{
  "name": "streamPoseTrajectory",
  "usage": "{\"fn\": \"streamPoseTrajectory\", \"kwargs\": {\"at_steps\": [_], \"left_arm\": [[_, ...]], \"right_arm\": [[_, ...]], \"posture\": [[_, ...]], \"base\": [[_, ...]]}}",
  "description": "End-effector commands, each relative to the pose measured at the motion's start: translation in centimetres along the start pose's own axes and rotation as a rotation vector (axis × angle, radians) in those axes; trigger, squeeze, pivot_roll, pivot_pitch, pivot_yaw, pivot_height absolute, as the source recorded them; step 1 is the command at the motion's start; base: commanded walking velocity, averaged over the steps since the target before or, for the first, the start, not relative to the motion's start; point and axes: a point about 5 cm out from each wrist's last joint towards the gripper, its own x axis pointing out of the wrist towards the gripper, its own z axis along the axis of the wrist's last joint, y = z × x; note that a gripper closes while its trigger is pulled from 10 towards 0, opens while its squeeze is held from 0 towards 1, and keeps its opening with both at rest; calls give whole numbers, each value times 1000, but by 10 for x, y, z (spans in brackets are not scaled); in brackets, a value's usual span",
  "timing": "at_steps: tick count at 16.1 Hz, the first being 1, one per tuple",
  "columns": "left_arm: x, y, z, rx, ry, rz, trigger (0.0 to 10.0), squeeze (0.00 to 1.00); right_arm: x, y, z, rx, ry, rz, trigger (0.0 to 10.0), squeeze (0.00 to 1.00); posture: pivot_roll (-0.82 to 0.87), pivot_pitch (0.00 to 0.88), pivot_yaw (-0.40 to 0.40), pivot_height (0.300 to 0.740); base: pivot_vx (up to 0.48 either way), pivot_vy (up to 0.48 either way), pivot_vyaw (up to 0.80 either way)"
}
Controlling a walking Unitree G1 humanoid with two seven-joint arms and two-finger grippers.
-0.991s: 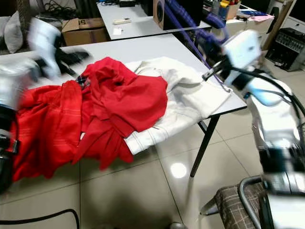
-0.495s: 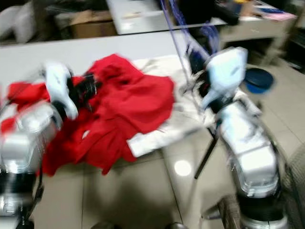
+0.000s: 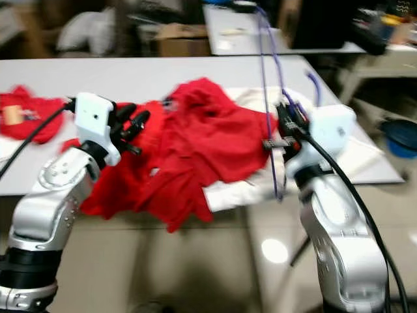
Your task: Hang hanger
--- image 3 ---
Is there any purple plastic clothes hanger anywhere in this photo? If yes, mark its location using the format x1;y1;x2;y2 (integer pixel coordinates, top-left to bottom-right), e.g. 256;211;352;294
254;5;323;201

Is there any small red printed T-shirt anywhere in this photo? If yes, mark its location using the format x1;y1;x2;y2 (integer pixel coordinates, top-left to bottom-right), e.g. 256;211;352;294
0;85;69;145

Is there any large crumpled red shirt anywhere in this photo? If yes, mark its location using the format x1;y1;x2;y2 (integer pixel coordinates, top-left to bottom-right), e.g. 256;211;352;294
62;77;278;234

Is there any white office table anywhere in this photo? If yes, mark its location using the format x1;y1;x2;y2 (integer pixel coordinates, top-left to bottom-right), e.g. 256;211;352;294
202;3;369;58

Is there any grey pillow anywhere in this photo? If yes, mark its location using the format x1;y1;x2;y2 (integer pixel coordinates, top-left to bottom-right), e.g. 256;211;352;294
57;12;115;56

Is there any brown cardboard box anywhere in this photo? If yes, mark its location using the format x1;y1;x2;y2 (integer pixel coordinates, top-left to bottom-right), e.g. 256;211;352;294
155;23;212;58

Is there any white remote control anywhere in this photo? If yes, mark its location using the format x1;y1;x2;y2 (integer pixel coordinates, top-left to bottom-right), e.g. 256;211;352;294
220;27;250;37

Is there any blue plastic basin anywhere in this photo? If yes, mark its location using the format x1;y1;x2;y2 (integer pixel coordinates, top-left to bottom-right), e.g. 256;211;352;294
381;116;417;159

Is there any cream side table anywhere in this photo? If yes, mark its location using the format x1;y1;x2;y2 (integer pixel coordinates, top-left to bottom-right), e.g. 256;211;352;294
339;44;417;105

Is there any black table leg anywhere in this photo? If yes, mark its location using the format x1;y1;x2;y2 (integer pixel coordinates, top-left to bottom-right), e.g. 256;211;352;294
290;231;311;268

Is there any black bag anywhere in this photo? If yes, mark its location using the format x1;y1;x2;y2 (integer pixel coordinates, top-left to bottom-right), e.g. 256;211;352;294
351;14;406;56

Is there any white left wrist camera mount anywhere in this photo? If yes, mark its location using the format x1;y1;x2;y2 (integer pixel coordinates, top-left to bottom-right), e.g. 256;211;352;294
74;92;122;167

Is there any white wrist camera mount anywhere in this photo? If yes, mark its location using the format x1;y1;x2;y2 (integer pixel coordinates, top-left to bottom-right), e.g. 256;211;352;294
288;103;358;175
74;92;122;167

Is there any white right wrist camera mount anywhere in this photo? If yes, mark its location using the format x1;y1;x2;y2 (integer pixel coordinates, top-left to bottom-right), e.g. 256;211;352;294
288;103;358;175

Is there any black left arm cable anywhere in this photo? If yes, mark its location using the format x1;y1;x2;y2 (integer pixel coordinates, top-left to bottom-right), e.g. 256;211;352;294
0;98;76;178

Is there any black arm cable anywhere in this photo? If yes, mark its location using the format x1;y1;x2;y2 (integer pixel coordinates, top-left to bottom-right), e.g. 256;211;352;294
296;127;395;313
0;98;76;178

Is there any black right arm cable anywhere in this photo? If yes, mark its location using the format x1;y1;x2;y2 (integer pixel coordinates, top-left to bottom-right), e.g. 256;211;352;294
296;127;395;313

